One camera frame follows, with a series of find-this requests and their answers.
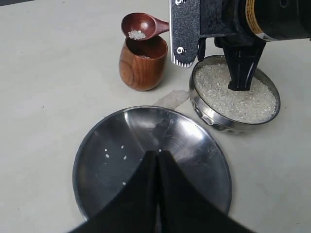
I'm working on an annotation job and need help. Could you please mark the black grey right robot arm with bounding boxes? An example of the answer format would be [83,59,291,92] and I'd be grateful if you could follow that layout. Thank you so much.
[169,0,311,91]

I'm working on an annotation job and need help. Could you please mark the dark red wooden spoon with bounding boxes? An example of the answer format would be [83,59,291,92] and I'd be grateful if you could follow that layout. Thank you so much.
[121,13,170,41]

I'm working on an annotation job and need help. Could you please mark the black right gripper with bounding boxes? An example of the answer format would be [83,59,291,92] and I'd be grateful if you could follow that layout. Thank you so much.
[169,0,267,91]

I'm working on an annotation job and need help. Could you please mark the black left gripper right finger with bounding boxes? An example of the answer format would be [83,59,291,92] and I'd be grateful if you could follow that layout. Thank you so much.
[157,150,252,233]

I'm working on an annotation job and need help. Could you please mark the steel bowl of rice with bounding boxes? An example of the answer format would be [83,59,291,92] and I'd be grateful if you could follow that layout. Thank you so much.
[189,55,280,133]

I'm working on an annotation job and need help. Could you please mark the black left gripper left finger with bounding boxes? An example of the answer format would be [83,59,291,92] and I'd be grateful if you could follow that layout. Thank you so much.
[71,151,158,233]

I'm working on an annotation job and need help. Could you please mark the clear tape on table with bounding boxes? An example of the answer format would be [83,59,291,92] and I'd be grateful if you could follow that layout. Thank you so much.
[153,90,189,110]

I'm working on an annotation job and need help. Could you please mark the round steel plate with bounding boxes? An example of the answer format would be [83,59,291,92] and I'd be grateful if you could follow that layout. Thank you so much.
[72,106,232,219]

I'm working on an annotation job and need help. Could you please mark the brown wooden cup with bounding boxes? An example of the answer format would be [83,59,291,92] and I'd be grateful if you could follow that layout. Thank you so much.
[119,36,168,91]

